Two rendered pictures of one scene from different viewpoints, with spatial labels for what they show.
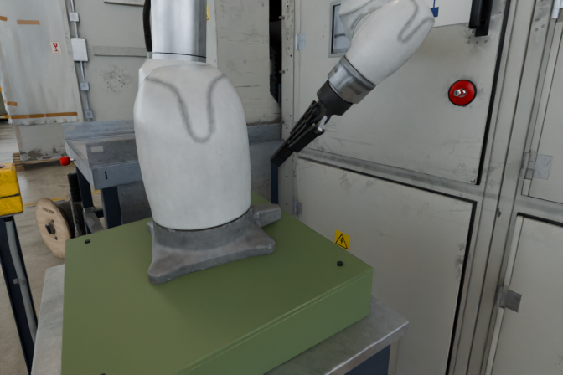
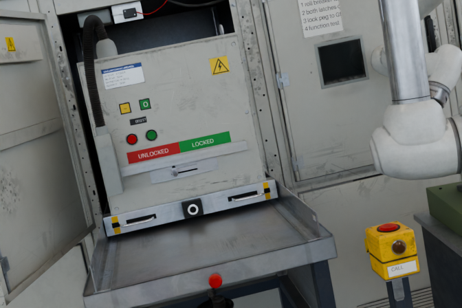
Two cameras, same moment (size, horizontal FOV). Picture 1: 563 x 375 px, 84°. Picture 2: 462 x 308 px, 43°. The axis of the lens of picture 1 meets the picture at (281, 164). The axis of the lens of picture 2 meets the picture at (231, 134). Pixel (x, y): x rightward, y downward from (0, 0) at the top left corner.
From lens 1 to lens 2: 1.83 m
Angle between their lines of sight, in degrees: 57
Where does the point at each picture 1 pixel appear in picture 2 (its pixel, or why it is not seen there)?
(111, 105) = (12, 240)
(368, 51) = (453, 76)
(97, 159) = (317, 228)
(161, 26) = (424, 79)
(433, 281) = not seen: hidden behind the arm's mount
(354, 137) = (364, 148)
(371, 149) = not seen: hidden behind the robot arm
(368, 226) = (394, 215)
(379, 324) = not seen: outside the picture
